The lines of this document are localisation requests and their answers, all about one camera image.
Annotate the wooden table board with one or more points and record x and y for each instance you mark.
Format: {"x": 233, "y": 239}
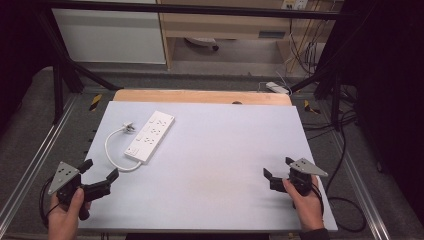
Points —
{"x": 200, "y": 97}

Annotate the white cabinet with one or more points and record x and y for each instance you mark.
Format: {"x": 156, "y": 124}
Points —
{"x": 110, "y": 36}

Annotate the wooden desk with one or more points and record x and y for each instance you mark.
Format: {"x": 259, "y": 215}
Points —
{"x": 226, "y": 25}

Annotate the white wall socket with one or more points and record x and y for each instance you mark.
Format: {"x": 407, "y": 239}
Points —
{"x": 295, "y": 4}

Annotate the white floor power strip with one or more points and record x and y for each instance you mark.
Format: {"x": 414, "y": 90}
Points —
{"x": 277, "y": 87}

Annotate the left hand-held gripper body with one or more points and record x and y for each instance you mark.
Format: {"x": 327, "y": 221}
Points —
{"x": 63, "y": 176}

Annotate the person's left hand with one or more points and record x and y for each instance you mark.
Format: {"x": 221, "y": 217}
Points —
{"x": 63, "y": 220}

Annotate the aluminium rail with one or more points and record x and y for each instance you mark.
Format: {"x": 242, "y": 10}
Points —
{"x": 360, "y": 186}
{"x": 36, "y": 160}

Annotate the yellow black floor tape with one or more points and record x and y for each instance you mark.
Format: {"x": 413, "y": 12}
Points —
{"x": 310, "y": 107}
{"x": 95, "y": 102}

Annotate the office chair base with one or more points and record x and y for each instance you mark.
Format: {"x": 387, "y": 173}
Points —
{"x": 203, "y": 42}

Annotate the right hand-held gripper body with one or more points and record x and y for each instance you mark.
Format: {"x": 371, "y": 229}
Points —
{"x": 301, "y": 180}

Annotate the black metal frame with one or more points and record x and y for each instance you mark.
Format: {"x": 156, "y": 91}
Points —
{"x": 200, "y": 9}

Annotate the person's right hand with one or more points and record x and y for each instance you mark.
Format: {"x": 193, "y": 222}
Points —
{"x": 308, "y": 210}

